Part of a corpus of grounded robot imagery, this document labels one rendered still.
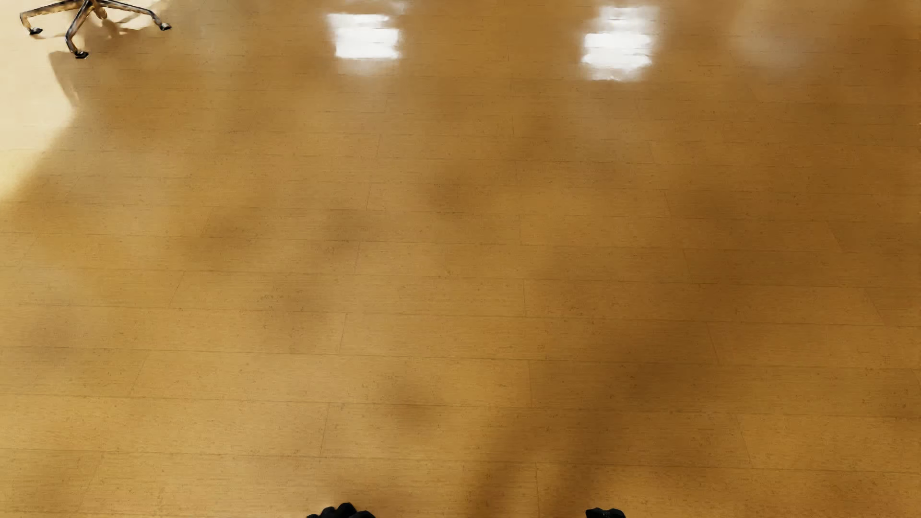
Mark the black right robot foot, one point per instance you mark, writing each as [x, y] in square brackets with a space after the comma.
[604, 513]

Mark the chrome office chair base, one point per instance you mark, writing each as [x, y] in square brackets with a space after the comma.
[79, 17]

